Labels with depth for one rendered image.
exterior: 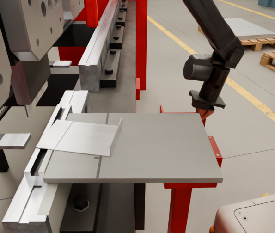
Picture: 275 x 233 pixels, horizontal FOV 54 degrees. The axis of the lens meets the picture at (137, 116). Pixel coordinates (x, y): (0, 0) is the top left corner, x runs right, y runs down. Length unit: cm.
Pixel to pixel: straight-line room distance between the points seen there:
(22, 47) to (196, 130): 33
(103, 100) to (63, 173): 46
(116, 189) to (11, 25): 37
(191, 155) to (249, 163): 163
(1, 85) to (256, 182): 180
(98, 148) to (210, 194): 137
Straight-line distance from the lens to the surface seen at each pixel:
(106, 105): 82
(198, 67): 76
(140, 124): 51
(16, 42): 31
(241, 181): 191
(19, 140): 50
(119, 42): 129
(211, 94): 82
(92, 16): 54
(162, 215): 162
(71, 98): 68
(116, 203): 53
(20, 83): 39
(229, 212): 134
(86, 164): 43
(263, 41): 433
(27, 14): 31
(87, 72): 88
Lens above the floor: 129
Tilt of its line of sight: 33 degrees down
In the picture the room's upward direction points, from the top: straight up
